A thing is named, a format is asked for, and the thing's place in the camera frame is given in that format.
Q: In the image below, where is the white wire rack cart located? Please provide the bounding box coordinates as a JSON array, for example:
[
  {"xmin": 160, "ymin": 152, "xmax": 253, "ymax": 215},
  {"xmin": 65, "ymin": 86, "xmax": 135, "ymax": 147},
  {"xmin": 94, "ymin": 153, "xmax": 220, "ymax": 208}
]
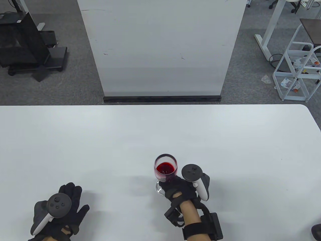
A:
[{"xmin": 273, "ymin": 24, "xmax": 321, "ymax": 102}]

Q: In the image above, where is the black glove sensor bracket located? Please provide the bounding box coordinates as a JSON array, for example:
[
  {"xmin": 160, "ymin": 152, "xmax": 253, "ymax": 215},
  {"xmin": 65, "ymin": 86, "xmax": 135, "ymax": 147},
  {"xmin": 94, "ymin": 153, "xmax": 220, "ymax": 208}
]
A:
[{"xmin": 164, "ymin": 201, "xmax": 185, "ymax": 227}]

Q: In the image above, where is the clear wine glass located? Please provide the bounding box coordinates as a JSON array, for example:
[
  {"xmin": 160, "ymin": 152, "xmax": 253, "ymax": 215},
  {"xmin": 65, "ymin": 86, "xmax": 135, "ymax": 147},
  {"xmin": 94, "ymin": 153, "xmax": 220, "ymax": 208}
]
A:
[{"xmin": 154, "ymin": 154, "xmax": 178, "ymax": 196}]

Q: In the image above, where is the white partition board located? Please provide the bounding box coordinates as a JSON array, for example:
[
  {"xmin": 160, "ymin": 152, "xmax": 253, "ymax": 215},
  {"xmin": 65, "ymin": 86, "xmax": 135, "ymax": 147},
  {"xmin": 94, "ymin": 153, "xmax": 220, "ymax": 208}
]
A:
[{"xmin": 76, "ymin": 0, "xmax": 247, "ymax": 97}]

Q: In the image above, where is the black glove cable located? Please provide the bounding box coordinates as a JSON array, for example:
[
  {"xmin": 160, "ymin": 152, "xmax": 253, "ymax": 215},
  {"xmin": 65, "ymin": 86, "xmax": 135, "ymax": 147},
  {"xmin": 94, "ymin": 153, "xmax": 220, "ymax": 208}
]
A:
[{"xmin": 197, "ymin": 201, "xmax": 212, "ymax": 217}]

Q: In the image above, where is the white desk frame leg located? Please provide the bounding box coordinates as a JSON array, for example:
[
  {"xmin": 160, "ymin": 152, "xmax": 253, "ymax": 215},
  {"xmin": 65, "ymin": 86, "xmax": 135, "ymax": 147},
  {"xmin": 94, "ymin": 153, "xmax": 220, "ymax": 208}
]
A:
[{"xmin": 255, "ymin": 0, "xmax": 287, "ymax": 61}]

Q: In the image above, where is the black wrist strap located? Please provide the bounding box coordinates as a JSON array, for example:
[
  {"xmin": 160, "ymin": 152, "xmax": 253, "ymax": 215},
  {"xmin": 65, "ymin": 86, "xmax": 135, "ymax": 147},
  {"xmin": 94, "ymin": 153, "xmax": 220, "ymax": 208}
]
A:
[{"xmin": 182, "ymin": 223, "xmax": 211, "ymax": 241}]

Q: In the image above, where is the white table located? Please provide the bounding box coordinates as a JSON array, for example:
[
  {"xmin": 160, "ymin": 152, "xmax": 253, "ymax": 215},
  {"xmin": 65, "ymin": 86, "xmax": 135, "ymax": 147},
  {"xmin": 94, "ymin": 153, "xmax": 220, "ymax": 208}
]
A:
[{"xmin": 0, "ymin": 104, "xmax": 321, "ymax": 241}]

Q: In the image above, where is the pile of crumpled wrappers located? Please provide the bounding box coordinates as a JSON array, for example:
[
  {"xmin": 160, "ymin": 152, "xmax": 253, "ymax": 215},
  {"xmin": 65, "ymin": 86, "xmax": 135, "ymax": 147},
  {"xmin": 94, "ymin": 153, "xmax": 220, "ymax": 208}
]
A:
[{"xmin": 292, "ymin": 56, "xmax": 321, "ymax": 74}]

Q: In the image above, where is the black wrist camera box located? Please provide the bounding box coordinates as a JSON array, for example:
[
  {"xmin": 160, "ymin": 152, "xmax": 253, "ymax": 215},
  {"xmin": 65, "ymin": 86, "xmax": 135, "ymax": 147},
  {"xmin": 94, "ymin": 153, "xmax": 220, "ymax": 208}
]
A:
[{"xmin": 202, "ymin": 213, "xmax": 223, "ymax": 241}]

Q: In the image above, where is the brown board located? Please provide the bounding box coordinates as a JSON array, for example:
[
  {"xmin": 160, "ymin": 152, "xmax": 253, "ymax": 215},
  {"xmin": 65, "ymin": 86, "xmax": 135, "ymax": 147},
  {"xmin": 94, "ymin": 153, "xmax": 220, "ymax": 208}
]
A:
[{"xmin": 300, "ymin": 18, "xmax": 321, "ymax": 47}]

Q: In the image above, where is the person's right hand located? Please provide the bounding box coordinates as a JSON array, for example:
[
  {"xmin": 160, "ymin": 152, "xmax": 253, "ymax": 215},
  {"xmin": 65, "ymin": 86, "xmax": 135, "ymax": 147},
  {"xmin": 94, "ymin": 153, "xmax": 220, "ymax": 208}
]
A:
[{"xmin": 158, "ymin": 173, "xmax": 210, "ymax": 202}]

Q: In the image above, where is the black wheeled stand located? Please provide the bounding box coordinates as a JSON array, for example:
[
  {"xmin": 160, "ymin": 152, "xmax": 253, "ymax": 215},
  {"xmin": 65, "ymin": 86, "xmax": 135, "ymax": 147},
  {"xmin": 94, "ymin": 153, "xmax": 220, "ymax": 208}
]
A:
[{"xmin": 8, "ymin": 46, "xmax": 68, "ymax": 76}]

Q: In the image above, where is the grey and white hand controller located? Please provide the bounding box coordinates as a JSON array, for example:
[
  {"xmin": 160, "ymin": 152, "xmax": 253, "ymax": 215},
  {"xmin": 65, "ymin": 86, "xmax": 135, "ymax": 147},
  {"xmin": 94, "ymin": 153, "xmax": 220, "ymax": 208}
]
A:
[
  {"xmin": 181, "ymin": 164, "xmax": 208, "ymax": 201},
  {"xmin": 31, "ymin": 193, "xmax": 72, "ymax": 236}
]

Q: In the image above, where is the small black box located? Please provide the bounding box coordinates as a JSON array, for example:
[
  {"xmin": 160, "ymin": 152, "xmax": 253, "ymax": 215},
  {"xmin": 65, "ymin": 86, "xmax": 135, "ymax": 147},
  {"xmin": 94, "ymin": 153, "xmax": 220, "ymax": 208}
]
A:
[{"xmin": 40, "ymin": 31, "xmax": 57, "ymax": 47}]

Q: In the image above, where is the black rounded object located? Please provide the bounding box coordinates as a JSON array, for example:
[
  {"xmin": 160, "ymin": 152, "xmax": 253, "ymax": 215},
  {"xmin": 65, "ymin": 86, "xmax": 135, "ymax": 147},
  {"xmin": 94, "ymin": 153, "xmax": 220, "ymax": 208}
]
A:
[{"xmin": 311, "ymin": 223, "xmax": 321, "ymax": 240}]

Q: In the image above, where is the black monitor stand cart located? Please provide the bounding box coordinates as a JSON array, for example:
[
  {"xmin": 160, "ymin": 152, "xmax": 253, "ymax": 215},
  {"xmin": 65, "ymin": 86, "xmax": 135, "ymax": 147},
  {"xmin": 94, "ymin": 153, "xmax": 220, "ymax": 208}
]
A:
[{"xmin": 0, "ymin": 11, "xmax": 49, "ymax": 68}]

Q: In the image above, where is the black floor cable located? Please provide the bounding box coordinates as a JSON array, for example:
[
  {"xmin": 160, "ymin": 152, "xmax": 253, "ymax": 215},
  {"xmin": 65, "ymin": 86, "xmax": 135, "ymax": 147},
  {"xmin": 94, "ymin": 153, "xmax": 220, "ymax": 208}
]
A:
[{"xmin": 269, "ymin": 53, "xmax": 285, "ymax": 68}]

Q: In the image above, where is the person's right forearm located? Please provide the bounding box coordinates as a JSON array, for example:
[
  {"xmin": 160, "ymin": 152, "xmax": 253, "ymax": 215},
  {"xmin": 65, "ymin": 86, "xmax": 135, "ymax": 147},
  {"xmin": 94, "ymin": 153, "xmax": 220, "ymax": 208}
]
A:
[{"xmin": 180, "ymin": 200, "xmax": 210, "ymax": 241}]

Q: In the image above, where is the person's left hand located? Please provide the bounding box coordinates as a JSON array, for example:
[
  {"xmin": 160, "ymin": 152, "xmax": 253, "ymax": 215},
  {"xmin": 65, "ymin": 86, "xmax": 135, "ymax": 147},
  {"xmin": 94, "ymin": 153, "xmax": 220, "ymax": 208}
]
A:
[{"xmin": 29, "ymin": 183, "xmax": 90, "ymax": 241}]

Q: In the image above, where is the black partition base bar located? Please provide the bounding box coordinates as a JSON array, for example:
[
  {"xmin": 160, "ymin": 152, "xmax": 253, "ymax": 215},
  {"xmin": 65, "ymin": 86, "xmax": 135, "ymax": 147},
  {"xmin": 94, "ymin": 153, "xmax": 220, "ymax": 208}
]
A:
[{"xmin": 103, "ymin": 95, "xmax": 222, "ymax": 103}]

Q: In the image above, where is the crumpled white packet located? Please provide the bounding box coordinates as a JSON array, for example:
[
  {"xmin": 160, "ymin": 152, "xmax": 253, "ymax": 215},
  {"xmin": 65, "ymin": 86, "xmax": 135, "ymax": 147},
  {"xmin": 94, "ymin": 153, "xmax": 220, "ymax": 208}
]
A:
[{"xmin": 280, "ymin": 77, "xmax": 293, "ymax": 89}]

